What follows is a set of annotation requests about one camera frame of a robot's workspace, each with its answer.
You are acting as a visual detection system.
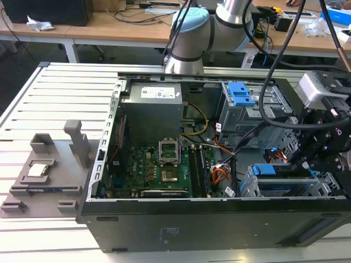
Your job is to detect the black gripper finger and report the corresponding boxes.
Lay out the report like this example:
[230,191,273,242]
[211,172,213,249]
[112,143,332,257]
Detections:
[289,134,312,171]
[306,152,335,176]

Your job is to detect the hard disk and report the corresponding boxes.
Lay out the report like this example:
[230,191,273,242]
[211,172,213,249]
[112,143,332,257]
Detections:
[252,163,320,194]

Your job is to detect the metal disk bay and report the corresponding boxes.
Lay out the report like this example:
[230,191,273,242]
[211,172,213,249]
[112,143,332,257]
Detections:
[238,163,344,198]

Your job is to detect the metal drive cage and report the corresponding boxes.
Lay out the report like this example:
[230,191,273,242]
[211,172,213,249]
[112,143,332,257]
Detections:
[218,81,300,150]

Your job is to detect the blue plastic cage latch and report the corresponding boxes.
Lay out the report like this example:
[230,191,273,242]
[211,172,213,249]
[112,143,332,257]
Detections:
[227,81,256,107]

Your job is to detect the black RAM slots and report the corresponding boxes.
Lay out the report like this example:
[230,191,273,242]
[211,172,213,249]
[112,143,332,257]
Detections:
[188,146,212,198]

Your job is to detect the clear plastic bag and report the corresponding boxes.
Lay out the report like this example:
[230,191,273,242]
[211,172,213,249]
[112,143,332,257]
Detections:
[304,16,333,38]

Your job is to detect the small black device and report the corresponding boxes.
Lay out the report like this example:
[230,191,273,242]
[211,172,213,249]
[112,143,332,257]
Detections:
[273,15,293,33]

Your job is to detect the blue cardboard box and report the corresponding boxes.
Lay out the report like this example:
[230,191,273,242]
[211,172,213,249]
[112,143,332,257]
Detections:
[327,7,351,25]

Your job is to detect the black open PC case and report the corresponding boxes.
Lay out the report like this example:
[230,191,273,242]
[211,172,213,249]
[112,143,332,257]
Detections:
[75,71,351,254]

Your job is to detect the CPU socket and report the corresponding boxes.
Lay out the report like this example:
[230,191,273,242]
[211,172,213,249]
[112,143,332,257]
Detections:
[160,168,179,184]

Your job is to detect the metal socket cover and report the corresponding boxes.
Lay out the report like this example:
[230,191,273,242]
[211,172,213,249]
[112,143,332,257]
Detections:
[158,139,181,165]

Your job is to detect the grey power supply unit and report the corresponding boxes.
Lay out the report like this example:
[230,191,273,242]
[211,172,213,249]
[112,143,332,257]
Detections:
[120,82,184,134]

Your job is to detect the green motherboard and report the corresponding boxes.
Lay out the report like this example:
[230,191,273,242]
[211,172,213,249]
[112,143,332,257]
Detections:
[108,144,222,198]

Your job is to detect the wooden desk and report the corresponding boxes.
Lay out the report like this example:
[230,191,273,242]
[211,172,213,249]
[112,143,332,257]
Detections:
[0,0,351,58]

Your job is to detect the grey parts rack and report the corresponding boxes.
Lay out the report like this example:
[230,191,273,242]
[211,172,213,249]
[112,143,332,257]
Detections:
[0,119,94,219]

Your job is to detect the silver CPU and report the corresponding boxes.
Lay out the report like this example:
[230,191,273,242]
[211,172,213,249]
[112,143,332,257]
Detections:
[26,163,50,178]

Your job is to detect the black box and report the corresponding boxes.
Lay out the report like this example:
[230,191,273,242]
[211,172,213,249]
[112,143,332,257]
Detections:
[1,0,94,27]

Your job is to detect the crumpled white paper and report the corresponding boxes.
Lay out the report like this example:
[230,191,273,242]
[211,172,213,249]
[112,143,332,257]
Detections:
[26,15,55,32]

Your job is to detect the red disk data wire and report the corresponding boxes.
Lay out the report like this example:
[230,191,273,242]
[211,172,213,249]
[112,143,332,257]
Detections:
[269,147,289,164]

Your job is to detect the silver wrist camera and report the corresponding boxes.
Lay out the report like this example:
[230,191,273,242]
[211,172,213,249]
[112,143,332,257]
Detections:
[295,70,351,110]

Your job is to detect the black disk power wire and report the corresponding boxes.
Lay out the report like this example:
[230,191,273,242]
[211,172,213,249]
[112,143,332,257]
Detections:
[231,120,265,158]

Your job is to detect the orange wire bundle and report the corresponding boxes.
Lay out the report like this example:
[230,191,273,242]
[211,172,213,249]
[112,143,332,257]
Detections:
[211,167,233,185]

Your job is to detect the thick black camera cable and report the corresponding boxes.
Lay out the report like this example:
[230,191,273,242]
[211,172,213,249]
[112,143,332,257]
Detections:
[259,0,334,131]

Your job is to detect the yellow and black power wire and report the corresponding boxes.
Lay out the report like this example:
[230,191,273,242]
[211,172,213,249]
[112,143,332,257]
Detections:
[180,102,210,137]

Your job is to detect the black cable with copper end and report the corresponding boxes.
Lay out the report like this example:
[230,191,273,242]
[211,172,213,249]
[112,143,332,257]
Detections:
[319,0,351,72]

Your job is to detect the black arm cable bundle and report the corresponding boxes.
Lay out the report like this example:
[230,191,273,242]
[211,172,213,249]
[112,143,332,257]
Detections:
[161,0,196,65]

